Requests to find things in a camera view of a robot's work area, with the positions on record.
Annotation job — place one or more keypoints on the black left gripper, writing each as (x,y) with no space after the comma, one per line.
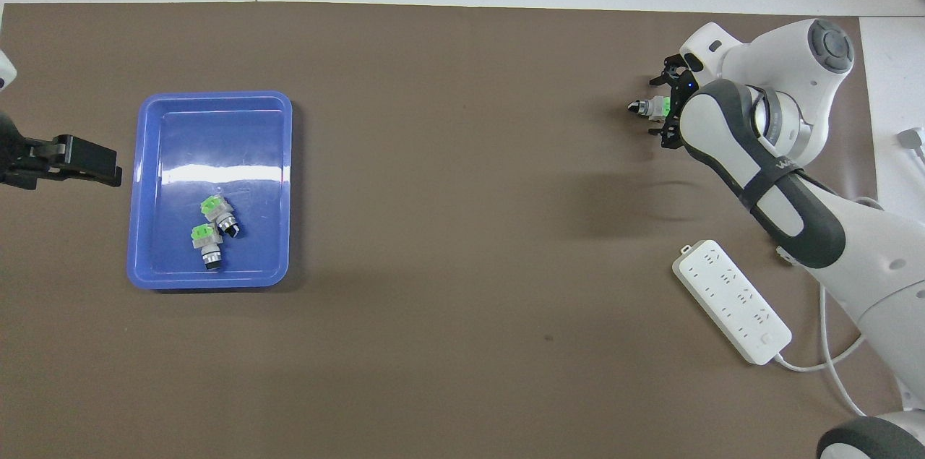
(14,159)

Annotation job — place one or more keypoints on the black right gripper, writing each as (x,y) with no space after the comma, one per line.
(679,90)

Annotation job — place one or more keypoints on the green grey selector switch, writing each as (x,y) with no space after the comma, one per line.
(650,108)
(219,213)
(206,246)

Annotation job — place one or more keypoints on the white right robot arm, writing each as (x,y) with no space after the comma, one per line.
(795,61)

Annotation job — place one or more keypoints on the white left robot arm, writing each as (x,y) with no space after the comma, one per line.
(6,72)

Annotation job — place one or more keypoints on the blue plastic tray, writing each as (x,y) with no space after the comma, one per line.
(217,141)

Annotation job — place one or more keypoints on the white power strip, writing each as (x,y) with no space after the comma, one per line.
(733,300)

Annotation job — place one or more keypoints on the brown paper mat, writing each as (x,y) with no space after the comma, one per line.
(462,228)

